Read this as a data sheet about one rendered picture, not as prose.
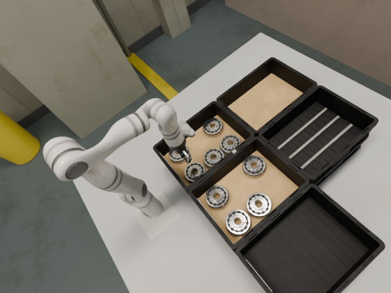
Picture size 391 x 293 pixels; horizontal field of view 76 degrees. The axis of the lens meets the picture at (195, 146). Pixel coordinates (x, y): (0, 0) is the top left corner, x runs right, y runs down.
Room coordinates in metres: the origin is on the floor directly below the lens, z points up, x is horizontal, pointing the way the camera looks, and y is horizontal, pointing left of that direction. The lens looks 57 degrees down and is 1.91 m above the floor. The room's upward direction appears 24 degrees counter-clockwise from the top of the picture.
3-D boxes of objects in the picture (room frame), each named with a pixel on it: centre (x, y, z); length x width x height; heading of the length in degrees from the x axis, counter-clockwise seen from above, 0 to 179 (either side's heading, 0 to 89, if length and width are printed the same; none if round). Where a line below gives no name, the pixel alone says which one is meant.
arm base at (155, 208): (0.52, 0.32, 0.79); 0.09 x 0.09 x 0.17; 6
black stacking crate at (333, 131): (0.46, -0.50, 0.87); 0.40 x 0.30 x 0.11; 106
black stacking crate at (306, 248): (0.06, -0.20, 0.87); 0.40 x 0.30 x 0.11; 106
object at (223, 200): (0.39, 0.00, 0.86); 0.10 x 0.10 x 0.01
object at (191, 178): (0.55, 0.05, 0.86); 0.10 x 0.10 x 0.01
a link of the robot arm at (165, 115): (0.57, 0.06, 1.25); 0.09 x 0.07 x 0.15; 25
